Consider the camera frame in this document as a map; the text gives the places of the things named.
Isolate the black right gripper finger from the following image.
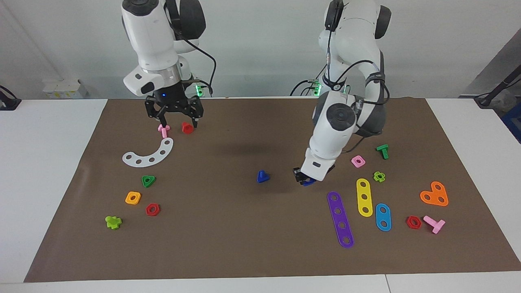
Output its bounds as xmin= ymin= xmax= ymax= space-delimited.
xmin=147 ymin=100 xmax=167 ymax=127
xmin=185 ymin=100 xmax=204 ymax=129

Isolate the yellow three-hole plastic strip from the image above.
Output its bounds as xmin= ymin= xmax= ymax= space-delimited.
xmin=356 ymin=178 xmax=374 ymax=218

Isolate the white curved five-hole strip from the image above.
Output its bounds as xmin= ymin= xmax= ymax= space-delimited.
xmin=122 ymin=138 xmax=174 ymax=168

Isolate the purple four-hole plastic strip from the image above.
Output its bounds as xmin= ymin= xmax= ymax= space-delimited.
xmin=327 ymin=191 xmax=355 ymax=249

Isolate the blue two-hole plastic strip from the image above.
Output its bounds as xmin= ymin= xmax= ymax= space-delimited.
xmin=375 ymin=203 xmax=392 ymax=232

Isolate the brown paper table mat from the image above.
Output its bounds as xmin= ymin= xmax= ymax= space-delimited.
xmin=24 ymin=97 xmax=521 ymax=283

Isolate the orange heart-shaped plastic plate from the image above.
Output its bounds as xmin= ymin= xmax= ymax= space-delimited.
xmin=420 ymin=181 xmax=449 ymax=207

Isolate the black object on table edge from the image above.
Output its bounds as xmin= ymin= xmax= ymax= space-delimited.
xmin=0 ymin=85 xmax=22 ymax=111

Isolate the black stand leg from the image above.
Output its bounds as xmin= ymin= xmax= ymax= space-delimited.
xmin=474 ymin=65 xmax=521 ymax=108

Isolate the blue crate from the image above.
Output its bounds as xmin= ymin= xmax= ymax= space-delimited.
xmin=501 ymin=102 xmax=521 ymax=144

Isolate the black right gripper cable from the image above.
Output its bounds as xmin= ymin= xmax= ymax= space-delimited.
xmin=175 ymin=33 xmax=217 ymax=98

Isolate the white wall socket box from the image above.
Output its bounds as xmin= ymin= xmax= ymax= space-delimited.
xmin=42 ymin=79 xmax=88 ymax=99

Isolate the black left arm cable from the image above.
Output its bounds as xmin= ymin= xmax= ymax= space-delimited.
xmin=322 ymin=0 xmax=390 ymax=104

